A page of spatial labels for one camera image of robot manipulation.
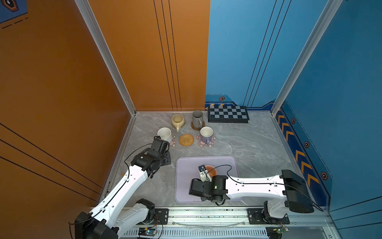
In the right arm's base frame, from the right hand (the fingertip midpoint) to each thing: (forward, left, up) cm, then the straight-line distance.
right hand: (204, 191), depth 75 cm
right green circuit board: (-15, -35, -7) cm, 39 cm away
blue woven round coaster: (+43, +16, -3) cm, 46 cm away
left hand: (+17, +20, +8) cm, 27 cm away
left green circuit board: (-16, +28, -7) cm, 33 cm away
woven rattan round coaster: (+35, +11, -5) cm, 37 cm away
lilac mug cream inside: (+40, -3, -3) cm, 40 cm away
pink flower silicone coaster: (+32, +1, -5) cm, 32 cm away
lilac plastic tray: (+15, +10, -9) cm, 20 cm away
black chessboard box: (+59, -22, -3) cm, 63 cm away
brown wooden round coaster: (+44, +4, -4) cm, 45 cm away
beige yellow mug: (+45, +18, +3) cm, 49 cm away
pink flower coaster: (+33, +20, -6) cm, 40 cm away
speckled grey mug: (+47, +4, +5) cm, 47 cm away
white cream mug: (+39, +26, -3) cm, 47 cm away
